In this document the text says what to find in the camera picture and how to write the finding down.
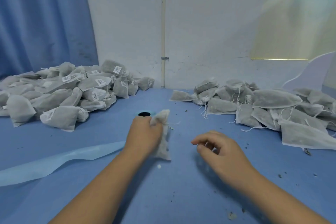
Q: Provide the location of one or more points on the blue curtain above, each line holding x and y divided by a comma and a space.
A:
42, 19

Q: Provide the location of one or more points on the pile of labelled herb bags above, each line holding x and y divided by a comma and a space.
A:
68, 92

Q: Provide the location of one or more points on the white wall pipe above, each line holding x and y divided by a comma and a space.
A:
163, 21

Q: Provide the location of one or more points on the white curved board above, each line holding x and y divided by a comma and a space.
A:
312, 71

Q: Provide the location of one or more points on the person's right forearm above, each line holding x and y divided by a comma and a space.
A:
286, 205

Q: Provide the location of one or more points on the white drawstring pouch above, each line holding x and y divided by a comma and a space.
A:
162, 132

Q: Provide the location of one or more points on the dried herb crumb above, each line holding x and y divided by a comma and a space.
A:
231, 215

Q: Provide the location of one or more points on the pile of unlabelled herb bags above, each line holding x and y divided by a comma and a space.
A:
262, 105

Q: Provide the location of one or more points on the person's right hand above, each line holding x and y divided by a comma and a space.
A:
225, 158

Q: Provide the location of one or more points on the person's left forearm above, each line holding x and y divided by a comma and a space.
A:
92, 195

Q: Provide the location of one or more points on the small white paper scrap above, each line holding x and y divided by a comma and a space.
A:
159, 166

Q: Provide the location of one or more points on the blue label roll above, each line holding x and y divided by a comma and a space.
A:
63, 161

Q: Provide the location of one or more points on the person's left hand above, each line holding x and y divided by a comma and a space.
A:
141, 137

